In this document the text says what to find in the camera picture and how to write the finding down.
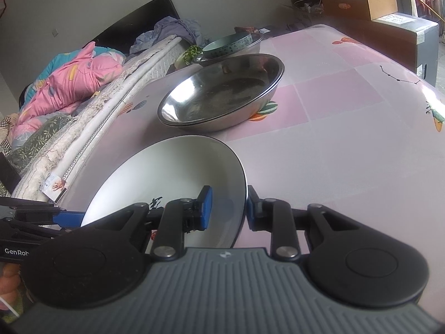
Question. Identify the pink printed blanket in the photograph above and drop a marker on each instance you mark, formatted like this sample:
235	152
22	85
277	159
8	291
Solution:
73	80

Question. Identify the large grey brown carton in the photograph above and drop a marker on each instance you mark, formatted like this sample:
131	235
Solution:
420	38

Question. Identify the small steel bowl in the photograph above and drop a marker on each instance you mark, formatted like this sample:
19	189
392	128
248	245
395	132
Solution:
255	49

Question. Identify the grey purple clothing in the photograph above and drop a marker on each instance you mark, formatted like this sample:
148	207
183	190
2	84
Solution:
173	29

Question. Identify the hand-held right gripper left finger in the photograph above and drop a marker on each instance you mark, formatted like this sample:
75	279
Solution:
207	206

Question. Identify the green leaf print cloth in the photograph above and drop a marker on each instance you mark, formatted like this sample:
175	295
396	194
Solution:
38	139

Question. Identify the open cardboard box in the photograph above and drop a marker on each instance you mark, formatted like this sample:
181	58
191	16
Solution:
361	5

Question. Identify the balloon print tablecloth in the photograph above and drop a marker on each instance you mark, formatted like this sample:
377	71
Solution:
347	128

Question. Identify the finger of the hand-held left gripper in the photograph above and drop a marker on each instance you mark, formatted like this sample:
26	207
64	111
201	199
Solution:
67	218

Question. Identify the black headboard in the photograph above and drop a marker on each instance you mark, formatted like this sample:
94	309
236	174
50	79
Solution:
139	21

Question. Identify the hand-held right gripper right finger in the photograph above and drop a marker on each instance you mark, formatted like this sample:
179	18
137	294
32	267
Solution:
255	212

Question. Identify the person's left hand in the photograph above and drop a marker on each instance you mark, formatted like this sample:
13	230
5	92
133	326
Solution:
8	281

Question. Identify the large steel basin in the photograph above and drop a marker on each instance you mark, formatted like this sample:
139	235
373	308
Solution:
222	87
240	117

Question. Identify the teal ceramic bowl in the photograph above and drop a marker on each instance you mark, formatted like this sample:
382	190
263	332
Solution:
226	46

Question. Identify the white ceramic plate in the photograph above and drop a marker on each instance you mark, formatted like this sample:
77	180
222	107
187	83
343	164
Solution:
167	170

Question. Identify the green lettuce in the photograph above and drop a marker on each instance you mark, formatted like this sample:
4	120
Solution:
194	53

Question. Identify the white quilted mattress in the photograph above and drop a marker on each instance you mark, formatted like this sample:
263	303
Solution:
114	90

